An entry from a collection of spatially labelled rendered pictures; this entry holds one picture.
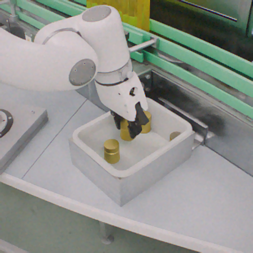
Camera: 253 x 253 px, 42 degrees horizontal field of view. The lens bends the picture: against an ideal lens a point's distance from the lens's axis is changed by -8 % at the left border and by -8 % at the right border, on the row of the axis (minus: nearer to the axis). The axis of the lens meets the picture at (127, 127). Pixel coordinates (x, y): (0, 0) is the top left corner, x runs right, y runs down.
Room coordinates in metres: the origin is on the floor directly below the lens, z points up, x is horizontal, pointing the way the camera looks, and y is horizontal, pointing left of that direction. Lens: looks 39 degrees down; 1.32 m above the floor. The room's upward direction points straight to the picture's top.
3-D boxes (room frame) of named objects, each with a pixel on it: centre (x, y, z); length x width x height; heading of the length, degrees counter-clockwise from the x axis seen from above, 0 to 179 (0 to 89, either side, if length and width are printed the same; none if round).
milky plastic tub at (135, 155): (0.58, -0.01, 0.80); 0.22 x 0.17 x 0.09; 132
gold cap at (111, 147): (0.57, 0.03, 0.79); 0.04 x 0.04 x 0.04
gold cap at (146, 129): (0.67, -0.04, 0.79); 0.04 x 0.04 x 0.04
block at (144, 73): (0.74, -0.02, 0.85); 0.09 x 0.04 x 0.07; 132
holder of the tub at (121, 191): (0.60, -0.03, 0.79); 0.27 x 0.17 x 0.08; 132
